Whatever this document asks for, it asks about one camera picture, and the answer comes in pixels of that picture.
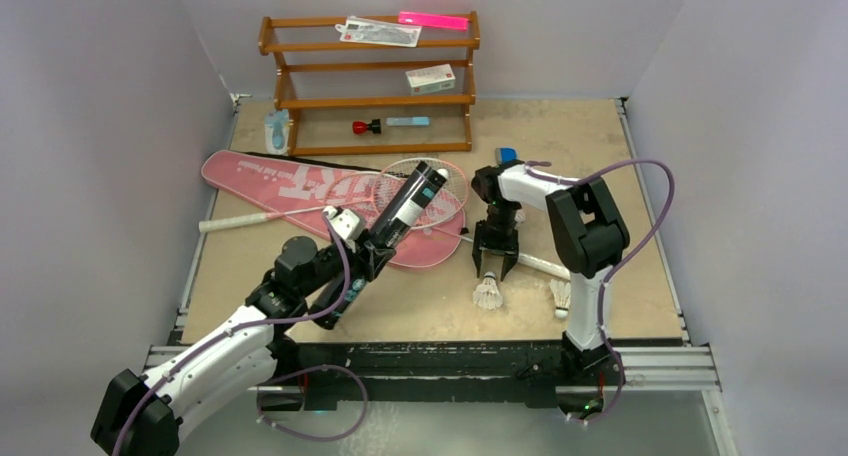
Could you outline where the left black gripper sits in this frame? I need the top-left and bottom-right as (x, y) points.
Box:
(298, 228), (392, 298)

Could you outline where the black shuttlecock tube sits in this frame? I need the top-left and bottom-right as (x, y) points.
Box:
(310, 158), (464, 330)

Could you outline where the white feather shuttlecock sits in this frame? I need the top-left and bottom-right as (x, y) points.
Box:
(472, 271), (504, 310)
(549, 279), (571, 320)

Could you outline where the pink badminton racket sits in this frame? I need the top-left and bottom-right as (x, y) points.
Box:
(198, 172), (421, 233)
(372, 158), (572, 282)

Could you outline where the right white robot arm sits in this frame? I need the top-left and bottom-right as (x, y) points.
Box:
(471, 160), (630, 383)

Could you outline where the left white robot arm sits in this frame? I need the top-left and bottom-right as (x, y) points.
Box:
(90, 230), (396, 455)

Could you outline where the pink racket cover bag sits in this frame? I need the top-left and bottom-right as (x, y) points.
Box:
(201, 150), (466, 269)

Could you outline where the blue grey eraser block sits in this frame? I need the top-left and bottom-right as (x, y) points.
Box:
(495, 147), (518, 165)

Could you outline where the light blue glue stick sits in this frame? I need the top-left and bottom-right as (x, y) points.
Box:
(385, 116), (430, 127)

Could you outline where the light blue packaged item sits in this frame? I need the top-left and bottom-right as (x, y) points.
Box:
(264, 109), (291, 156)

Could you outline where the white red small box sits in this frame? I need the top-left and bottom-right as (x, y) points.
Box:
(405, 64), (456, 96)

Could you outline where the clear plastic blister package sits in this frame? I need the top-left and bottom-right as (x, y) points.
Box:
(335, 16), (423, 48)

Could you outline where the wooden three-tier shelf rack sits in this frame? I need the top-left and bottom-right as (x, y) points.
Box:
(257, 11), (481, 156)

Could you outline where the pink flat ruler package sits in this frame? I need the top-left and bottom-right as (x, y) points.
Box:
(397, 11), (470, 31)

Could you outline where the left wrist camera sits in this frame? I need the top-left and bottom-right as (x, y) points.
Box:
(322, 206), (366, 248)

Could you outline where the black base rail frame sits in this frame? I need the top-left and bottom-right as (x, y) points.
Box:
(135, 336), (720, 415)

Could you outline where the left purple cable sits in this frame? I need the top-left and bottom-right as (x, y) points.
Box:
(111, 207), (370, 456)

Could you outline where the purple cable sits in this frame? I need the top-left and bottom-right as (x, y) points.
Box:
(111, 207), (370, 456)
(524, 159), (677, 428)

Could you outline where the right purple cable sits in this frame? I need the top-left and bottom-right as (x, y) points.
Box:
(524, 159), (677, 428)

